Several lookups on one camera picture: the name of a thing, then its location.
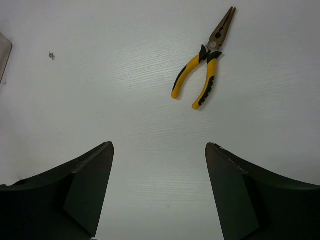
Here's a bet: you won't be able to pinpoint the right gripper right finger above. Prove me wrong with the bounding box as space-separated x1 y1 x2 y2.
205 143 320 240

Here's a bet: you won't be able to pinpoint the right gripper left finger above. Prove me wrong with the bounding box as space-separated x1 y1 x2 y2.
0 142 114 240

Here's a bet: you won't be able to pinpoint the yellow handled cutting pliers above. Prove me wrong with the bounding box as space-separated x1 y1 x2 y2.
171 6 237 110

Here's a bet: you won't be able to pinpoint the clear plastic organizer box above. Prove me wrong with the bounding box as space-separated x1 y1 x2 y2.
0 33 13 81

